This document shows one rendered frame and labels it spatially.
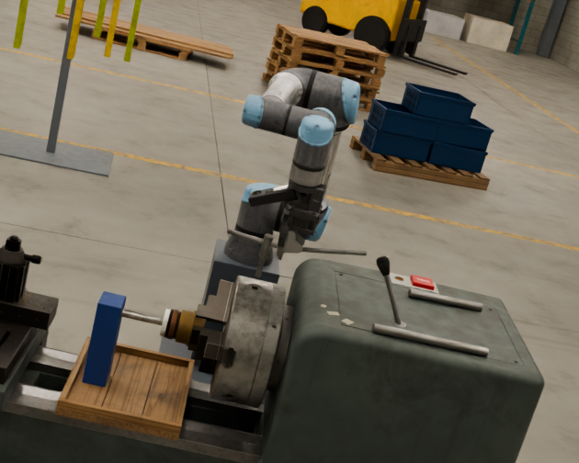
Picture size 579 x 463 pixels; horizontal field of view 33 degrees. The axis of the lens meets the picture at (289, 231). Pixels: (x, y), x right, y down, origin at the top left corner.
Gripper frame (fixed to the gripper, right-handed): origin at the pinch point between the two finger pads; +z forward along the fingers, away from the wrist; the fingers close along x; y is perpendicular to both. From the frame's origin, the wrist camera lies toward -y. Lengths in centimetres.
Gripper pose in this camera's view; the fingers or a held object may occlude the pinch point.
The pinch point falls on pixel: (278, 253)
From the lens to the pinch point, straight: 233.4
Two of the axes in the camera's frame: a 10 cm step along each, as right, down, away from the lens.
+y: 9.7, 2.5, -0.5
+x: 1.6, -4.3, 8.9
